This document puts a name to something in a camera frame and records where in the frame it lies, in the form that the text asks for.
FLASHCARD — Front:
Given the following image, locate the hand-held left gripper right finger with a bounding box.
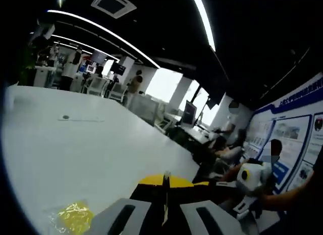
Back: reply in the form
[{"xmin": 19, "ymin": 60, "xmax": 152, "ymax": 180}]
[{"xmin": 167, "ymin": 175, "xmax": 250, "ymax": 235}]

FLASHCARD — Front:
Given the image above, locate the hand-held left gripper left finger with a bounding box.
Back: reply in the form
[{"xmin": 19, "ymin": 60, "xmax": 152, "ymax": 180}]
[{"xmin": 87, "ymin": 173, "xmax": 168, "ymax": 235}]

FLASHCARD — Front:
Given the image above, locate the rectangular yellow silicone block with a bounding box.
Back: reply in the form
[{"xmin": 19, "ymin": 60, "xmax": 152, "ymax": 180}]
[{"xmin": 43, "ymin": 199, "xmax": 96, "ymax": 235}]

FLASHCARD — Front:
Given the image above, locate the desk computer monitor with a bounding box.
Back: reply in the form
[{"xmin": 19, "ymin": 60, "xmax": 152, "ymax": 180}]
[{"xmin": 182, "ymin": 100, "xmax": 198, "ymax": 125}]

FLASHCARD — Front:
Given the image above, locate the black hanging screen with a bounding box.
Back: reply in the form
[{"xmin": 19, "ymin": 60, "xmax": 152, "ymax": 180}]
[{"xmin": 207, "ymin": 91, "xmax": 227, "ymax": 110}]

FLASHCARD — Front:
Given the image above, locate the white office chair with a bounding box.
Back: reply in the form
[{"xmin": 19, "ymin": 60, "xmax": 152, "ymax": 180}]
[{"xmin": 110, "ymin": 82, "xmax": 128, "ymax": 103}]

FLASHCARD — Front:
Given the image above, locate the black hanging monitor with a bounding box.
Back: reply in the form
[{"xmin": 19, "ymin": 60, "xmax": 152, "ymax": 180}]
[
  {"xmin": 91, "ymin": 50, "xmax": 106, "ymax": 64},
  {"xmin": 110, "ymin": 62, "xmax": 127, "ymax": 76}
]

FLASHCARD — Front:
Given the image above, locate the long straight ceiling light strip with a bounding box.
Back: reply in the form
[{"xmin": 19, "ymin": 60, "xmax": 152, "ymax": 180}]
[{"xmin": 189, "ymin": 0, "xmax": 217, "ymax": 53}]

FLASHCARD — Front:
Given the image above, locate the green potted plant white pot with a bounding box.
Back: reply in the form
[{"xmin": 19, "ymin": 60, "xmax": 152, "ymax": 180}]
[{"xmin": 5, "ymin": 41, "xmax": 37, "ymax": 111}]

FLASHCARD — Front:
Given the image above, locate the curved ceiling light strip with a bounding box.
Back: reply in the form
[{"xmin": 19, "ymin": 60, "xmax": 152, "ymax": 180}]
[{"xmin": 46, "ymin": 9, "xmax": 162, "ymax": 69}]

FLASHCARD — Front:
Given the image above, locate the square ceiling air vent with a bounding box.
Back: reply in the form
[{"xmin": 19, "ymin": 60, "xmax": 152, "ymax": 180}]
[{"xmin": 90, "ymin": 0, "xmax": 137, "ymax": 20}]

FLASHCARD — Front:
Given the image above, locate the blue white wall poster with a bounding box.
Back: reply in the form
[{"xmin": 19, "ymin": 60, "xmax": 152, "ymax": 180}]
[{"xmin": 241, "ymin": 72, "xmax": 323, "ymax": 196}]

